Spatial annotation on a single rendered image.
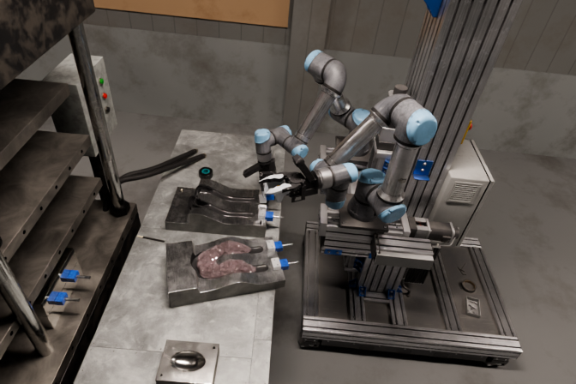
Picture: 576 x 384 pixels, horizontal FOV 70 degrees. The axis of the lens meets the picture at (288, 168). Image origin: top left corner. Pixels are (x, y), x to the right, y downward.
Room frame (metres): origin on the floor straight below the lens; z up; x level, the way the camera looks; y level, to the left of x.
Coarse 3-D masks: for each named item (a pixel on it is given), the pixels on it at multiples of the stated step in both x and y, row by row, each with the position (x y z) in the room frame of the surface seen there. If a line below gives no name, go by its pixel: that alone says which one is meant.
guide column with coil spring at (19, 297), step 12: (0, 252) 0.73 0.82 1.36; (0, 264) 0.71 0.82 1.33; (0, 276) 0.69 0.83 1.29; (12, 276) 0.72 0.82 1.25; (0, 288) 0.69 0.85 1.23; (12, 288) 0.70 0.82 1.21; (12, 300) 0.69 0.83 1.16; (24, 300) 0.71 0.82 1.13; (12, 312) 0.69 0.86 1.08; (24, 312) 0.70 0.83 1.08; (24, 324) 0.69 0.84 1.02; (36, 324) 0.71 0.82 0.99; (36, 336) 0.69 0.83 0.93; (48, 336) 0.73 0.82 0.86; (36, 348) 0.69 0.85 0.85; (48, 348) 0.70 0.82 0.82
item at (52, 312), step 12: (72, 252) 1.05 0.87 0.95; (60, 264) 0.98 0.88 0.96; (72, 264) 1.03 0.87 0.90; (60, 276) 0.94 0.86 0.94; (48, 288) 0.87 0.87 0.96; (60, 288) 0.92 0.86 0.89; (72, 288) 0.98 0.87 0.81; (36, 300) 0.81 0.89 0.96; (48, 300) 0.84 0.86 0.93; (36, 312) 0.80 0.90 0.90; (48, 312) 0.81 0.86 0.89; (60, 312) 0.86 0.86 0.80; (48, 324) 0.80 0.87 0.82
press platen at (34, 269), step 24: (72, 192) 1.32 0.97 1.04; (96, 192) 1.36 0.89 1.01; (48, 216) 1.16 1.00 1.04; (72, 216) 1.17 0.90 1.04; (24, 240) 1.02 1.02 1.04; (48, 240) 1.03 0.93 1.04; (24, 264) 0.91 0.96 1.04; (48, 264) 0.92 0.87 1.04; (24, 288) 0.81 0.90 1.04; (0, 312) 0.71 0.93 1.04; (0, 336) 0.63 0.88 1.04
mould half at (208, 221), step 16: (176, 192) 1.57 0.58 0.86; (192, 192) 1.59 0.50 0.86; (224, 192) 1.57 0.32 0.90; (240, 192) 1.60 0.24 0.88; (256, 192) 1.61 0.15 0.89; (176, 208) 1.45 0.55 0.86; (192, 208) 1.40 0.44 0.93; (224, 208) 1.46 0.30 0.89; (240, 208) 1.48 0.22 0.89; (256, 208) 1.49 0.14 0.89; (176, 224) 1.36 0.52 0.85; (192, 224) 1.36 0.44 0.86; (208, 224) 1.37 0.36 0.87; (224, 224) 1.37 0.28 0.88; (240, 224) 1.37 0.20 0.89; (256, 224) 1.38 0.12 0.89
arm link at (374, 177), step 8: (360, 176) 1.40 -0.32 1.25; (368, 176) 1.39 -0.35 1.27; (376, 176) 1.39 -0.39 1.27; (384, 176) 1.39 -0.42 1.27; (360, 184) 1.38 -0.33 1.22; (368, 184) 1.35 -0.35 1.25; (376, 184) 1.35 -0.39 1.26; (360, 192) 1.37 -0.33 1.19; (368, 192) 1.33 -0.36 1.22; (360, 200) 1.36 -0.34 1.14
